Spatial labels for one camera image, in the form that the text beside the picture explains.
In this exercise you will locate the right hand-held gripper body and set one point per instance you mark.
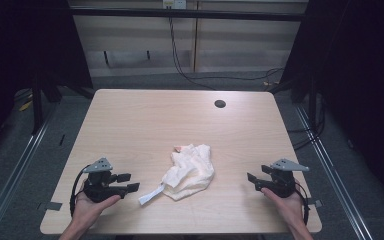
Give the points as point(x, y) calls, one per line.
point(281, 183)

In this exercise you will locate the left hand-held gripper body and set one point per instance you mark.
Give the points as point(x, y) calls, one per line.
point(98, 186)

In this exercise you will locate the white towel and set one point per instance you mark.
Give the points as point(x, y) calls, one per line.
point(188, 175)

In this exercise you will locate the person's left hand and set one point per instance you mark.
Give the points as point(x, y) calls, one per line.
point(86, 208)

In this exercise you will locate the person's right hand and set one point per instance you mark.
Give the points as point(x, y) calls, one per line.
point(290, 208)

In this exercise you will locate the grey tape strip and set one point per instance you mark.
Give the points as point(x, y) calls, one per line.
point(315, 202)
point(51, 206)

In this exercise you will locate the small black floor tape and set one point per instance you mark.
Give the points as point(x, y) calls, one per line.
point(62, 140)

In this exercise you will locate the black metal stand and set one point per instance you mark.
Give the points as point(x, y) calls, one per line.
point(37, 106)
point(312, 103)

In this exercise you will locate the black table grommet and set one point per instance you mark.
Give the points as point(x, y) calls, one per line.
point(220, 103)

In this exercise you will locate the yellow object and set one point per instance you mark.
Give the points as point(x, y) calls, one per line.
point(25, 106)

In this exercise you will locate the dark curtain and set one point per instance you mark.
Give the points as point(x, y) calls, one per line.
point(360, 83)
point(20, 50)

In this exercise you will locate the black horizontal bar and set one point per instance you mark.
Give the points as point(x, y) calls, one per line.
point(186, 14)

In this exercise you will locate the metal floor rail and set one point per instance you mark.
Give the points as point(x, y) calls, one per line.
point(16, 166)
point(330, 170)

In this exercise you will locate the black wall hook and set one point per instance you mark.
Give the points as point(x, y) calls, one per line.
point(148, 55)
point(106, 57)

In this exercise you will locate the white wall socket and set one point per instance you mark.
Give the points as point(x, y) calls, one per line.
point(175, 4)

